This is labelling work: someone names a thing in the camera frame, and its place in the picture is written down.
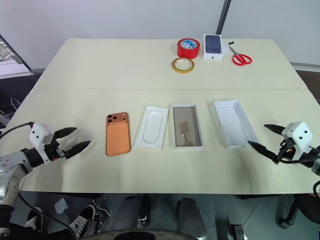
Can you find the grey chair base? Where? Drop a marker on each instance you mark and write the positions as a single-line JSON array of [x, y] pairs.
[[292, 212]]

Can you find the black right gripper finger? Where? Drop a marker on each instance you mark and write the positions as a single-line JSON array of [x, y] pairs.
[[274, 128], [262, 149]]

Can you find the white empty box lid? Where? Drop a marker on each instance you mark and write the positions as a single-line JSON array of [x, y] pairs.
[[233, 122]]

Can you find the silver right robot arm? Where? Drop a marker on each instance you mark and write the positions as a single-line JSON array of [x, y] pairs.
[[311, 160]]

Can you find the white moulded tray insert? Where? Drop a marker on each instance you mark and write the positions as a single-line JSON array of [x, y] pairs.
[[152, 128]]

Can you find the red tape roll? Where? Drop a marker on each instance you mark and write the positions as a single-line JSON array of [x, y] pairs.
[[188, 48]]

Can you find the black and white sneaker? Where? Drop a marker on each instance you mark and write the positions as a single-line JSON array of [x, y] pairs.
[[33, 218], [82, 220]]

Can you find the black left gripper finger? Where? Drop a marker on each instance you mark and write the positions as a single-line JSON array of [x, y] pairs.
[[78, 148], [66, 131]]

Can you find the white tray with brown card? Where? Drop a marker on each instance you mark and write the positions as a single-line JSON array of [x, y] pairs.
[[187, 126]]

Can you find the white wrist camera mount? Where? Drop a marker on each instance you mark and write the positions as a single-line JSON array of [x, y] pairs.
[[298, 132], [38, 133]]

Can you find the orange smartphone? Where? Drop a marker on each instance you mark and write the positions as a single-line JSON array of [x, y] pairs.
[[118, 136]]

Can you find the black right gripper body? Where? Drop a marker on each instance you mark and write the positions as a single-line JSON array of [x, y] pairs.
[[285, 149]]

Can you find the dark rounded shape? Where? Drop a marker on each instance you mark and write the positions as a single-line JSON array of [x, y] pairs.
[[190, 216]]

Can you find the white box with phone print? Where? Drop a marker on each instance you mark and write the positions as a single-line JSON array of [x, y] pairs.
[[213, 47]]

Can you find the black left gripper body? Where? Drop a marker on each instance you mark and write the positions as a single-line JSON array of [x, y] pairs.
[[52, 150]]

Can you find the yellow tape roll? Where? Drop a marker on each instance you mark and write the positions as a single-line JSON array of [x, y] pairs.
[[182, 65]]

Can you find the metal and glass shelf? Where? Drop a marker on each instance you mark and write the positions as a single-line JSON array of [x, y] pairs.
[[11, 58]]

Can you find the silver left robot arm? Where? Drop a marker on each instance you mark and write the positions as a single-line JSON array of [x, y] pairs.
[[15, 161]]

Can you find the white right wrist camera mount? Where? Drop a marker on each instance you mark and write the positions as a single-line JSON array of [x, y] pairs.
[[298, 132]]

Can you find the black metal pole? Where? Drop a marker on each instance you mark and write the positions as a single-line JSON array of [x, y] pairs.
[[223, 16]]

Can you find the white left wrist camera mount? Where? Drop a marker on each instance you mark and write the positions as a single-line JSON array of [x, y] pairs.
[[38, 133]]

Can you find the grey power adapter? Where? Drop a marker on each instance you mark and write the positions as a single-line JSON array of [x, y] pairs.
[[60, 205]]

